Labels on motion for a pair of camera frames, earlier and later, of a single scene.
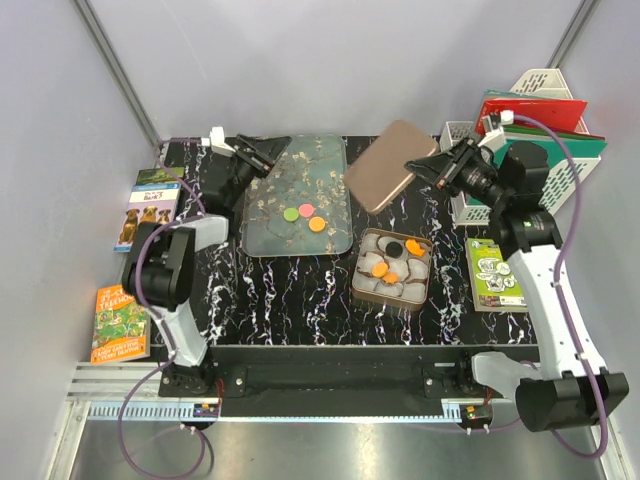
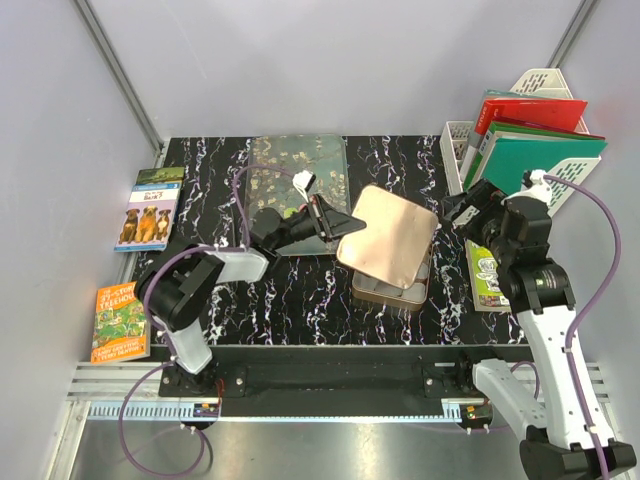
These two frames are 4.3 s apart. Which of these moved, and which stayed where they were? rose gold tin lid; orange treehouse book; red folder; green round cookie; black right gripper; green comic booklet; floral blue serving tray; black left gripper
Moved: black right gripper; black left gripper; rose gold tin lid
Stayed: red folder; floral blue serving tray; orange treehouse book; green round cookie; green comic booklet
